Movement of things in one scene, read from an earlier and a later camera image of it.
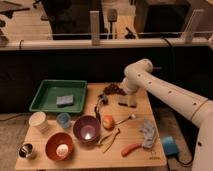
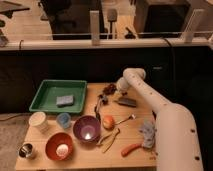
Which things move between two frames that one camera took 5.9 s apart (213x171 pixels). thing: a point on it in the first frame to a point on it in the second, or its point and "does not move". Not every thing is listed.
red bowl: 59,146 does not move
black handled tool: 102,99 does not move
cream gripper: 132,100 to 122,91
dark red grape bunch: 112,89 does not move
